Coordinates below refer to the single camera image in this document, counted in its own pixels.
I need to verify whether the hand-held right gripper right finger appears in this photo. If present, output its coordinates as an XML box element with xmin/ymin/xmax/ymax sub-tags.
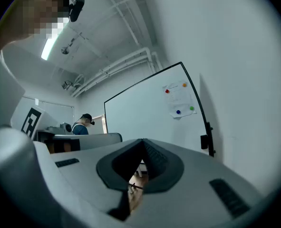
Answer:
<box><xmin>126</xmin><ymin>138</ymin><xmax>271</xmax><ymax>228</ymax></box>

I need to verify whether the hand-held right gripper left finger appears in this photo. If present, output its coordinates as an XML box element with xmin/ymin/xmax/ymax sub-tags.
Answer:
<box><xmin>50</xmin><ymin>138</ymin><xmax>145</xmax><ymax>223</ymax></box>

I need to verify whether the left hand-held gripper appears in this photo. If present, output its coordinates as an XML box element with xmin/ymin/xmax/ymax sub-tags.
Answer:
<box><xmin>10</xmin><ymin>105</ymin><xmax>123</xmax><ymax>154</ymax></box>

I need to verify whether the grey ceiling-mounted box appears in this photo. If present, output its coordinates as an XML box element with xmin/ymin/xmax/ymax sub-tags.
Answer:
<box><xmin>61</xmin><ymin>80</ymin><xmax>74</xmax><ymax>90</ymax></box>

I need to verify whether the printed paper sheet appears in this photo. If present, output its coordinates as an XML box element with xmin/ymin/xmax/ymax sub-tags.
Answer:
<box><xmin>162</xmin><ymin>80</ymin><xmax>197</xmax><ymax>120</ymax></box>

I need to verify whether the white ceiling pipe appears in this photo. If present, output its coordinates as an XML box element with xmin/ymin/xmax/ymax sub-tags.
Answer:
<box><xmin>70</xmin><ymin>47</ymin><xmax>155</xmax><ymax>97</ymax></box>
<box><xmin>71</xmin><ymin>52</ymin><xmax>164</xmax><ymax>98</ymax></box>

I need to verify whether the long ceiling light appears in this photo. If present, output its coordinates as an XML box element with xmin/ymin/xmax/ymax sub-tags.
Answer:
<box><xmin>40</xmin><ymin>18</ymin><xmax>70</xmax><ymax>61</ymax></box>

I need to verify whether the person's white shirt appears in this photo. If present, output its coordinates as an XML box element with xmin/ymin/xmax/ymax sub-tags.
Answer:
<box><xmin>0</xmin><ymin>44</ymin><xmax>26</xmax><ymax>128</ymax></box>

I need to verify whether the thin white ceiling conduit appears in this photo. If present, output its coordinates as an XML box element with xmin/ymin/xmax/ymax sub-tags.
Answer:
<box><xmin>99</xmin><ymin>0</ymin><xmax>141</xmax><ymax>48</ymax></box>

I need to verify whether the person's head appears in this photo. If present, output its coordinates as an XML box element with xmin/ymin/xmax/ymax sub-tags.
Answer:
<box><xmin>0</xmin><ymin>0</ymin><xmax>71</xmax><ymax>52</ymax></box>

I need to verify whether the white whiteboard with black frame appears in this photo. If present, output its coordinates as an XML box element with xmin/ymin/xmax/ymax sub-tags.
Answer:
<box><xmin>104</xmin><ymin>61</ymin><xmax>214</xmax><ymax>158</ymax></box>

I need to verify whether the black head-worn camera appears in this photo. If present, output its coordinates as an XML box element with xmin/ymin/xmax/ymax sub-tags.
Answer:
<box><xmin>68</xmin><ymin>0</ymin><xmax>86</xmax><ymax>23</ymax></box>

